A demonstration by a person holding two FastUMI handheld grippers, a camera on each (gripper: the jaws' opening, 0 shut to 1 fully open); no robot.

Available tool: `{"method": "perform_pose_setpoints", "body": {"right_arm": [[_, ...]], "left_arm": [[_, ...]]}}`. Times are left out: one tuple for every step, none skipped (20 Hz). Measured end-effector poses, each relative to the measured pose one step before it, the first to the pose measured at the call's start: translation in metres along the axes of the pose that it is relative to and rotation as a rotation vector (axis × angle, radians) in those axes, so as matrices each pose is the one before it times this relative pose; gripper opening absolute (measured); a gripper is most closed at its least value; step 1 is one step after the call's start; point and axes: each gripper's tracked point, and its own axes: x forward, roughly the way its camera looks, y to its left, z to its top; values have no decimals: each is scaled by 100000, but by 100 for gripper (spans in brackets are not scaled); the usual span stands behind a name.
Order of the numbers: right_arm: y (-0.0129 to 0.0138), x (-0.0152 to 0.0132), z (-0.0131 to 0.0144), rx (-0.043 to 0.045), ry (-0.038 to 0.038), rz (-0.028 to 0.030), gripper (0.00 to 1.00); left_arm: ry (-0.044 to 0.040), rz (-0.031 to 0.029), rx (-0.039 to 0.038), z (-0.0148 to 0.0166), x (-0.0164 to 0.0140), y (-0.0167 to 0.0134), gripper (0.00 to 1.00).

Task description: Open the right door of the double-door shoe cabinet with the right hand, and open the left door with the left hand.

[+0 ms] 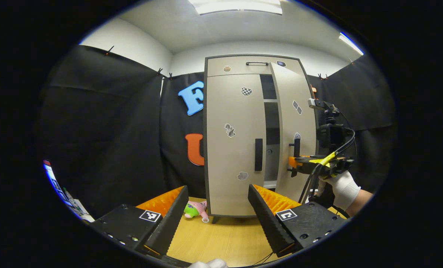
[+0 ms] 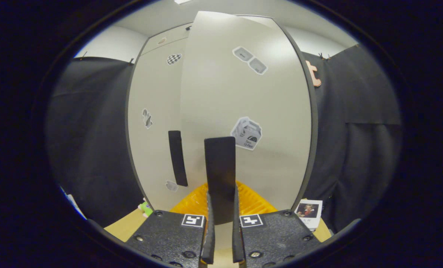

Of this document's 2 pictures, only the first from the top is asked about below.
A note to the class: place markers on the black backdrop cloth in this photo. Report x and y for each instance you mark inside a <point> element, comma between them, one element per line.
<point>106,130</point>

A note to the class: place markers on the grey double-door shoe cabinet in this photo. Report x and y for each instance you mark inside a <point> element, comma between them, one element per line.
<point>271,160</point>

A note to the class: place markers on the grey shoe cabinet door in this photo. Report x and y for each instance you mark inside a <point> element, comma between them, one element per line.
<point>229,167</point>
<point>292,89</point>

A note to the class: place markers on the large ceiling light panel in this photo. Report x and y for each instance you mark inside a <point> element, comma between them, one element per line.
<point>236,5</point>

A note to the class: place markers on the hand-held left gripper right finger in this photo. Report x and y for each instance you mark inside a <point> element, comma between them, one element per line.
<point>268,223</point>

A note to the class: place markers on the computer monitor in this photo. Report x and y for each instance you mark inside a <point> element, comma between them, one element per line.
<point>57,186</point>

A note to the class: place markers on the narrow ceiling light panel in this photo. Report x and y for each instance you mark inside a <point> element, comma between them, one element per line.
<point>351,42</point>

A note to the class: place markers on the white cabinet shelf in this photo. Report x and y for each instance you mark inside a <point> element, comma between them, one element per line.
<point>270,100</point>
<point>270,184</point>

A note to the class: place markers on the grey cabinet drawer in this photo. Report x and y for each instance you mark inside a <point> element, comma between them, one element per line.
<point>244,70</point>

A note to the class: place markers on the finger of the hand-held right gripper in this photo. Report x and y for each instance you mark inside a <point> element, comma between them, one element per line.
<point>293,162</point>

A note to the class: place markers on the pink and green plush toy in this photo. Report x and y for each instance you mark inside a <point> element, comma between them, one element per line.
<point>195,208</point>

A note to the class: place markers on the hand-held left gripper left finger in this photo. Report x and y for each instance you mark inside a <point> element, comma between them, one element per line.
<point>169,223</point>

